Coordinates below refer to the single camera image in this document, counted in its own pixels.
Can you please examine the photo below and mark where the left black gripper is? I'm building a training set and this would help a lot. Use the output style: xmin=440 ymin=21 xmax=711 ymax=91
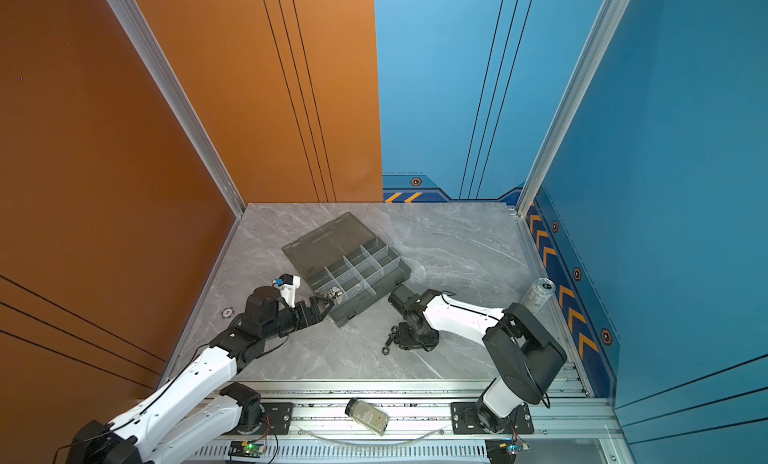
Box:
xmin=263 ymin=296 xmax=335 ymax=344

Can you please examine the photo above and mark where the grey plastic organizer box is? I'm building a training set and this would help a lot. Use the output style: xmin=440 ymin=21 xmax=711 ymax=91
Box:
xmin=282 ymin=212 xmax=411 ymax=327

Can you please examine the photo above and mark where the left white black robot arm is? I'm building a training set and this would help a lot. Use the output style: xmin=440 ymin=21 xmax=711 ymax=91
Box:
xmin=67 ymin=284 xmax=335 ymax=463

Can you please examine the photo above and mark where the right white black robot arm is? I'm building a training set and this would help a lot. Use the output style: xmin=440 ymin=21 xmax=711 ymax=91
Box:
xmin=382 ymin=284 xmax=567 ymax=433

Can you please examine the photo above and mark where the pile of screws and nuts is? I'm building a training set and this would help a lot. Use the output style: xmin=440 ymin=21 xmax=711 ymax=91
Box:
xmin=381 ymin=322 xmax=421 ymax=355

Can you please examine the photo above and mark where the silver drink can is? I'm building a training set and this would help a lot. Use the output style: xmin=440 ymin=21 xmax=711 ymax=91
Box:
xmin=521 ymin=278 xmax=556 ymax=315

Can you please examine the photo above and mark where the right circuit board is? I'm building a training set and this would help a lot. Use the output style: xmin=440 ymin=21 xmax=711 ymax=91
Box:
xmin=485 ymin=439 xmax=530 ymax=464

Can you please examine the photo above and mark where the left green circuit board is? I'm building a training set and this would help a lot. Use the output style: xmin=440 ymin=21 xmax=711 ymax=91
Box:
xmin=225 ymin=441 xmax=267 ymax=463

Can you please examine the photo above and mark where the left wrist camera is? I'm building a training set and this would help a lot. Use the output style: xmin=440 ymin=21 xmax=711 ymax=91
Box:
xmin=273 ymin=274 xmax=301 ymax=308

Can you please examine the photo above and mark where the small glass jar on rail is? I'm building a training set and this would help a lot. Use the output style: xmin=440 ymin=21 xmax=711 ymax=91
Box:
xmin=345 ymin=398 xmax=390 ymax=436

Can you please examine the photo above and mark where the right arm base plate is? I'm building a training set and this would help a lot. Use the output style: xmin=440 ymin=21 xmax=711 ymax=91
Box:
xmin=450 ymin=402 xmax=535 ymax=435

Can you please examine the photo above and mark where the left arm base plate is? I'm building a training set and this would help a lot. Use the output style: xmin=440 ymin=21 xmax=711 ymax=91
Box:
xmin=233 ymin=402 xmax=294 ymax=436

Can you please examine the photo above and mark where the aluminium front rail frame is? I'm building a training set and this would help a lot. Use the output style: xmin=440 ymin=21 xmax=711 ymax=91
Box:
xmin=149 ymin=367 xmax=632 ymax=463

